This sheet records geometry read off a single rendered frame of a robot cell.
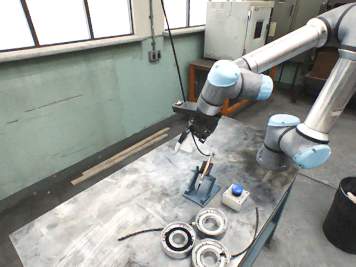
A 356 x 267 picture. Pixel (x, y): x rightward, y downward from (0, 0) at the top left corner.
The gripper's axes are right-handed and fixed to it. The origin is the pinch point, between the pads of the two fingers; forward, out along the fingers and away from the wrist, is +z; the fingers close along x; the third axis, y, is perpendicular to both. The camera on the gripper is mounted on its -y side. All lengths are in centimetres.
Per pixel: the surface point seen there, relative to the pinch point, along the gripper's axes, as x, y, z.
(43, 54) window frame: 19, -123, 39
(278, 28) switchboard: 362, -29, 67
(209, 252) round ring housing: -27.1, 27.8, 1.1
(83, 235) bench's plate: -44.4, -6.1, 15.2
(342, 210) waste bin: 63, 95, 42
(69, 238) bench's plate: -47, -9, 16
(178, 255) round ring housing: -33.3, 20.9, 2.3
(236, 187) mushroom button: -3.0, 25.2, 0.5
